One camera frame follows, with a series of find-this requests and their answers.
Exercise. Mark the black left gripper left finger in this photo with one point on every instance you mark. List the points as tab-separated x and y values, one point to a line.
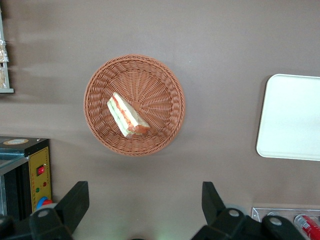
72	205

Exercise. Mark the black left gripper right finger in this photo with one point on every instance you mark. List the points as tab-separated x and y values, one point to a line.
212	202

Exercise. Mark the triangular sandwich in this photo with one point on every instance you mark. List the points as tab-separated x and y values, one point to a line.
125	112

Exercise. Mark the cream rectangular plastic tray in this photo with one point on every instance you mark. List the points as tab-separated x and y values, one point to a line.
292	117

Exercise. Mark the round brown wicker basket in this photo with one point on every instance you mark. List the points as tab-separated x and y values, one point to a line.
155	82

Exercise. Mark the clear acrylic bottle rack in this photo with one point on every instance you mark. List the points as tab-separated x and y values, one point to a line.
260	212

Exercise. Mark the black food warmer yellow panel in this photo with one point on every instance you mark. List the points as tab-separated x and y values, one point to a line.
40	160

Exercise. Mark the red cola bottle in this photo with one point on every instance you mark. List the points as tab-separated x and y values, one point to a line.
310	223

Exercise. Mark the grey snack shelf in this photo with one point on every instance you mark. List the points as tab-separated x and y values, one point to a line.
7	90

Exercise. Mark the clear pack of crackers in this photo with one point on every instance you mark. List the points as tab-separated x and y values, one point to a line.
2	77
3	52

